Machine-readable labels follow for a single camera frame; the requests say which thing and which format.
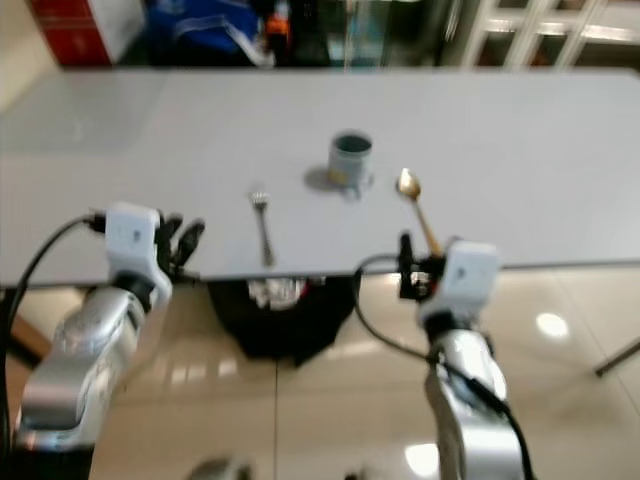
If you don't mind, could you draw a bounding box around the gold metal spoon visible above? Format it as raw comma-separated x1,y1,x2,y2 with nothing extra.
395,167,445,257

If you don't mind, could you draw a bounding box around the silver metal fork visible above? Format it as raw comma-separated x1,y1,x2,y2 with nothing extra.
249,187,280,269

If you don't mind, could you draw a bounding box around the grey mug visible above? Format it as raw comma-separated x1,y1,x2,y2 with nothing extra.
326,130,375,200

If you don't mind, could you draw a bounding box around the black bag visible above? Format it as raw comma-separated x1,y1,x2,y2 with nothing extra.
206,274,347,367

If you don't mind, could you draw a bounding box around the blue bag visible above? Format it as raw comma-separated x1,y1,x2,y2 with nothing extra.
144,0,275,69

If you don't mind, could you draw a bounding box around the grey robot foot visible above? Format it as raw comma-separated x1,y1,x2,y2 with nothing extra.
188,456,253,480

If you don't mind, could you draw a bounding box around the red cardboard box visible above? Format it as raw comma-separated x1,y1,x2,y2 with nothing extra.
26,0,139,69

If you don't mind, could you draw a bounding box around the orange bottle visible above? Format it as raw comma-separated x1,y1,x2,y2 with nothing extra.
265,4,292,53

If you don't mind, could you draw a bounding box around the white framed glass cabinet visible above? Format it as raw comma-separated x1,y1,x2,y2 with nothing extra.
448,0,640,73

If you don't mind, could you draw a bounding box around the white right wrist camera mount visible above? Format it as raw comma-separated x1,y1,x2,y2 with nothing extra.
419,239,502,331

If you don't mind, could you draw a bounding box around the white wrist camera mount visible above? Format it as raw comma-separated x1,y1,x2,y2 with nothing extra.
419,239,502,331
104,201,174,303

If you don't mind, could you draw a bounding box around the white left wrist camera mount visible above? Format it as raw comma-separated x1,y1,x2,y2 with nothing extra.
104,201,174,303

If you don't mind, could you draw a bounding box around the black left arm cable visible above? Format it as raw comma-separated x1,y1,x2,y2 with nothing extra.
0,211,111,471

